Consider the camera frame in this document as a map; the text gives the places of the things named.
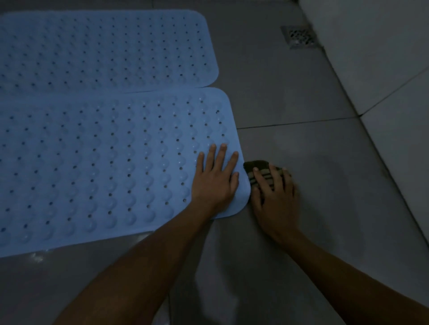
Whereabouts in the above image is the person's left hand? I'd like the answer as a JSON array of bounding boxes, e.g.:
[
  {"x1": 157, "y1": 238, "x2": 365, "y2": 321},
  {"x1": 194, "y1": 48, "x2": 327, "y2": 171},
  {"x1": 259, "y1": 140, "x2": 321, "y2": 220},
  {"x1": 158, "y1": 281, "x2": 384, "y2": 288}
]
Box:
[{"x1": 191, "y1": 143, "x2": 240, "y2": 218}]

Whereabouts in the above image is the person's right hand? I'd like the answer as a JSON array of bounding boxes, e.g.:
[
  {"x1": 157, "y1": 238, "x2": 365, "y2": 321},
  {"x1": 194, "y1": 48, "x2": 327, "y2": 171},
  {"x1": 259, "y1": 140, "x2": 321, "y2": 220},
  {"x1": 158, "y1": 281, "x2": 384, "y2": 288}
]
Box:
[{"x1": 249, "y1": 164, "x2": 301, "y2": 243}]

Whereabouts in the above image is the dark green striped cloth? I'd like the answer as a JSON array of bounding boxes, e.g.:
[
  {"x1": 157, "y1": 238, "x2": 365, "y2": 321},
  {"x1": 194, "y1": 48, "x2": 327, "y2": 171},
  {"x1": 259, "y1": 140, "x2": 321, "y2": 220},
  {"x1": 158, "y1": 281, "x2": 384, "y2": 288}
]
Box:
[{"x1": 242, "y1": 159, "x2": 294, "y2": 199}]

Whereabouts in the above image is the blue bath mat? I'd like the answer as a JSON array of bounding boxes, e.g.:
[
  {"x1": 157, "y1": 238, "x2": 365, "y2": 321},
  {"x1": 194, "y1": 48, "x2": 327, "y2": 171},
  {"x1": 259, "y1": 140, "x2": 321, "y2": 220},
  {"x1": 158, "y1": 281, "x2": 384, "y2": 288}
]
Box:
[
  {"x1": 0, "y1": 9, "x2": 220, "y2": 96},
  {"x1": 0, "y1": 87, "x2": 252, "y2": 259}
]

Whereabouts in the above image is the person's right forearm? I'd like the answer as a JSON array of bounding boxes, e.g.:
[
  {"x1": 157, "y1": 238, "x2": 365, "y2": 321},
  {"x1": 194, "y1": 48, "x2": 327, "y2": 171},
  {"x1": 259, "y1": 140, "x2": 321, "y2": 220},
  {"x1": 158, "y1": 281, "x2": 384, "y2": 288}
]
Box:
[{"x1": 281, "y1": 231, "x2": 429, "y2": 325}]

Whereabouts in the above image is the person's left forearm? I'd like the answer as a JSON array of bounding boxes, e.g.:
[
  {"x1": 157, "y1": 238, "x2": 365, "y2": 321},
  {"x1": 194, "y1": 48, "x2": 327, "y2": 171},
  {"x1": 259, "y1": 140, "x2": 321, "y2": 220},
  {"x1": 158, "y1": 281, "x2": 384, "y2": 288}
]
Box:
[{"x1": 52, "y1": 204, "x2": 212, "y2": 325}]

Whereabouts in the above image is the square metal floor drain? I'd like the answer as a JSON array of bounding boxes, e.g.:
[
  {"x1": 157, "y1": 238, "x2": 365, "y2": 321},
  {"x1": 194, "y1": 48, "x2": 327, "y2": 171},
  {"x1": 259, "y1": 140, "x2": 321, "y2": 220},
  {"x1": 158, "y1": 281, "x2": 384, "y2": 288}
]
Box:
[{"x1": 281, "y1": 25, "x2": 320, "y2": 50}]

